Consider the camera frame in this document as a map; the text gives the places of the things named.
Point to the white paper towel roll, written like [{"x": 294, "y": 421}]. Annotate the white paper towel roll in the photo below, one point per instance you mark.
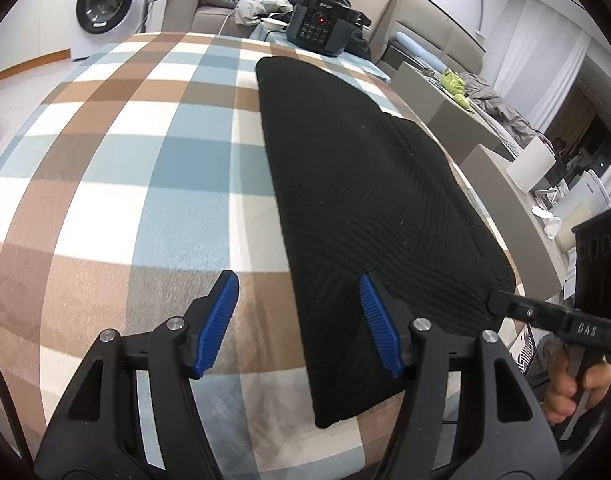
[{"x": 530, "y": 165}]

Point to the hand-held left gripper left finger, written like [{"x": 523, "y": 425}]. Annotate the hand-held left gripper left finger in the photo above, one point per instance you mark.
[{"x": 215, "y": 325}]

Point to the white kitchen counter cabinet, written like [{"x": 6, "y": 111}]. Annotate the white kitchen counter cabinet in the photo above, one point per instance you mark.
[{"x": 30, "y": 25}]

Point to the white curtain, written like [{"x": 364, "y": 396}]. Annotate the white curtain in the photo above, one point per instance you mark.
[{"x": 540, "y": 50}]

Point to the black jacket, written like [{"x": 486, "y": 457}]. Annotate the black jacket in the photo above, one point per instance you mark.
[{"x": 358, "y": 42}]

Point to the black pressure cooker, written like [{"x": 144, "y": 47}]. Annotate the black pressure cooker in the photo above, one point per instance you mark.
[{"x": 320, "y": 25}]

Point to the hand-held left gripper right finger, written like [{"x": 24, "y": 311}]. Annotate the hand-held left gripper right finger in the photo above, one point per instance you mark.
[{"x": 380, "y": 330}]

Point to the green toy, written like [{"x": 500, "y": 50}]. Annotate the green toy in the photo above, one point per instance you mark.
[{"x": 453, "y": 85}]

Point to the light blue pillow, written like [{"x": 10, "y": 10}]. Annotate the light blue pillow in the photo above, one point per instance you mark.
[{"x": 413, "y": 45}]

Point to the grey cabinet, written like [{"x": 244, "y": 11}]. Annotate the grey cabinet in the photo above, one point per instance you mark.
[
  {"x": 495, "y": 180},
  {"x": 450, "y": 125}
]

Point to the person's right hand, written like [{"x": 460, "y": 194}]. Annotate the person's right hand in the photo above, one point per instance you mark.
[{"x": 560, "y": 390}]

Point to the brown blue plaid blanket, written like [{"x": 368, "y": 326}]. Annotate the brown blue plaid blanket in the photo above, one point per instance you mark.
[{"x": 135, "y": 160}]

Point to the grey sofa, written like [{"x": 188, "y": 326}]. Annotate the grey sofa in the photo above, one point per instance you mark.
[{"x": 180, "y": 10}]

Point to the white bowl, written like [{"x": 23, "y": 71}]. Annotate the white bowl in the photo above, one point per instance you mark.
[{"x": 275, "y": 22}]

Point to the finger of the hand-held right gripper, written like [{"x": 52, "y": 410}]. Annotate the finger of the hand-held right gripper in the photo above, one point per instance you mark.
[{"x": 520, "y": 307}]

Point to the white crumpled tissue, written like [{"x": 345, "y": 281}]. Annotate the white crumpled tissue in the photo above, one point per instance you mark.
[{"x": 550, "y": 225}]

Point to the white washing machine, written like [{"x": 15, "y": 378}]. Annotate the white washing machine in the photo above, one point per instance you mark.
[{"x": 110, "y": 5}]

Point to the light blue checked tablecloth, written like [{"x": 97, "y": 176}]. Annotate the light blue checked tablecloth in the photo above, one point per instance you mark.
[{"x": 355, "y": 67}]

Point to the black knit sweater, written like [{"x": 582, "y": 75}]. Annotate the black knit sweater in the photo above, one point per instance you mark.
[{"x": 365, "y": 185}]

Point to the grey white garment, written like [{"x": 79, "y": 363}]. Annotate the grey white garment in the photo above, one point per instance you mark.
[{"x": 255, "y": 10}]

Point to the grey crumpled blanket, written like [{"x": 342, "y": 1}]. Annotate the grey crumpled blanket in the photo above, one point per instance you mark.
[{"x": 505, "y": 115}]

